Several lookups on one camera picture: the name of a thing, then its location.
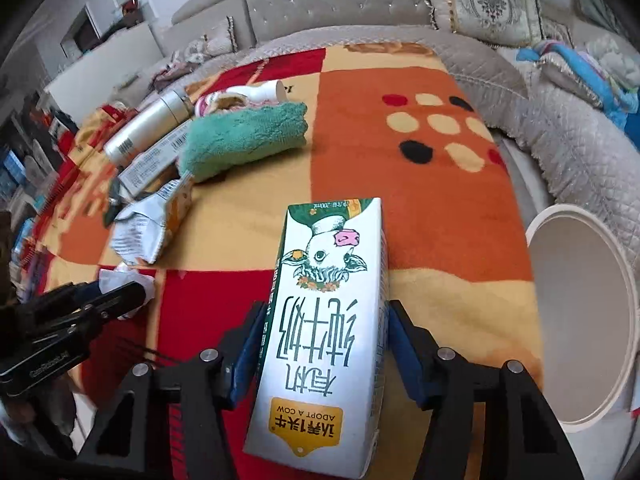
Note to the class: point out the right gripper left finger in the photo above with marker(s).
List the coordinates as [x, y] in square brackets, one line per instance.
[169, 419]

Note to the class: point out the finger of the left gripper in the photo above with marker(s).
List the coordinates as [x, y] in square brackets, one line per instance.
[72, 304]

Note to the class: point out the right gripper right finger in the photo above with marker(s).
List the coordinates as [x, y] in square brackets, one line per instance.
[522, 437]

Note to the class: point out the white milk carton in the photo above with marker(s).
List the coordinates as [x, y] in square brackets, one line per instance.
[321, 365]

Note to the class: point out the white round trash bin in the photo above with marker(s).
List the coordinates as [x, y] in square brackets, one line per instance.
[588, 312]

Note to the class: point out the silver foil wrapper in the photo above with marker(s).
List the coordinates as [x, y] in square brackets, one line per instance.
[143, 229]

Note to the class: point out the orange red patterned blanket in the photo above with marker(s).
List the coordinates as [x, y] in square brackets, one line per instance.
[387, 121]

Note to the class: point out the white gold carton box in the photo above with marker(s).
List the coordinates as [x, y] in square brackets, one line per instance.
[147, 166]

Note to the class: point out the teal green towel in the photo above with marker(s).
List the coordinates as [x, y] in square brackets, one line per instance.
[218, 142]

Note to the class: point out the white cylindrical bottle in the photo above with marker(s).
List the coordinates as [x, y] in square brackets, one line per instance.
[166, 113]

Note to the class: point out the white cabinet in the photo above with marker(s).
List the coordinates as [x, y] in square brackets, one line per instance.
[87, 84]

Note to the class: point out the white pink yogurt bottle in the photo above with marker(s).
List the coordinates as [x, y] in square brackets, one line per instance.
[269, 92]

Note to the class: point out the grey tufted sofa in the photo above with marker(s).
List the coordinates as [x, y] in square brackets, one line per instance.
[578, 155]

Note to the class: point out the small patterned cushion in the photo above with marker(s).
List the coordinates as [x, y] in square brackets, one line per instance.
[220, 40]

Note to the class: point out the blue folded clothes pile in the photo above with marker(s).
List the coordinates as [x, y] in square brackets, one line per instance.
[600, 74]

